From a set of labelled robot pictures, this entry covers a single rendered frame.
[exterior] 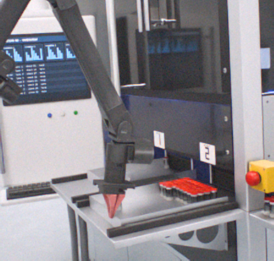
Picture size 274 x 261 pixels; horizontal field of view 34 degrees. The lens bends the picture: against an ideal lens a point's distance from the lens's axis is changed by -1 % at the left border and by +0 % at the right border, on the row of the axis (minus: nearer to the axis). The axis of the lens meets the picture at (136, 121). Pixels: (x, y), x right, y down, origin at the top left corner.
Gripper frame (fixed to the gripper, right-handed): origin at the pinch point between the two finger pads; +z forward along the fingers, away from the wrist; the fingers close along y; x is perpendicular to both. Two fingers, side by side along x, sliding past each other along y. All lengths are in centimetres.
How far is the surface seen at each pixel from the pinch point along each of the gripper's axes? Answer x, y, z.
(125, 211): 9.4, 8.5, 1.5
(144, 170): 52, 35, -4
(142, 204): 12.1, 15.4, 0.1
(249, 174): -18.3, 30.6, -15.1
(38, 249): 212, 32, 84
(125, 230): -7.4, 1.4, 2.0
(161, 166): 52, 42, -5
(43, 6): 93, -4, -71
